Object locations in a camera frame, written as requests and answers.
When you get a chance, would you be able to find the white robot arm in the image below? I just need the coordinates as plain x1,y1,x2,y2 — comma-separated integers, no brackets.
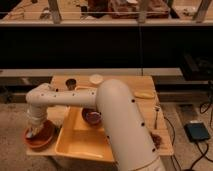
26,79,166,171

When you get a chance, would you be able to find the grey blue towel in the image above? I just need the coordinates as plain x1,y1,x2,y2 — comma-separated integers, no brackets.
26,129,37,139

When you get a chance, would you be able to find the red bowl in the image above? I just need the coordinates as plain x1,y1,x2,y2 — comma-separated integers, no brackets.
24,120,55,150

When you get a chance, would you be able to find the metal spoon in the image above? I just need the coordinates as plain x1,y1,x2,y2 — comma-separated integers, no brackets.
154,105,160,129

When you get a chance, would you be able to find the wooden small table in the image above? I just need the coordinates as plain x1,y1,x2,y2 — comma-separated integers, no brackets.
26,75,175,157

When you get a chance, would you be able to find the yellow banana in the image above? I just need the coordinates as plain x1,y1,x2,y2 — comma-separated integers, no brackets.
134,92,155,99

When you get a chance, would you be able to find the dark metal cup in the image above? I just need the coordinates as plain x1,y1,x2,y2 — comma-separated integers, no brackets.
65,79,77,90

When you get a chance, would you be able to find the dark purple bowl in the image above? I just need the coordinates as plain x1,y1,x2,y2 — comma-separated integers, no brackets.
82,108,101,125

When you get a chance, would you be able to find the yellow plastic bin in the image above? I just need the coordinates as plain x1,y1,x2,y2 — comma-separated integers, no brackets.
55,107,114,162

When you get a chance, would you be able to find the black pedal cable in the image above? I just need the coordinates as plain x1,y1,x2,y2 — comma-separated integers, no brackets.
182,141,213,171

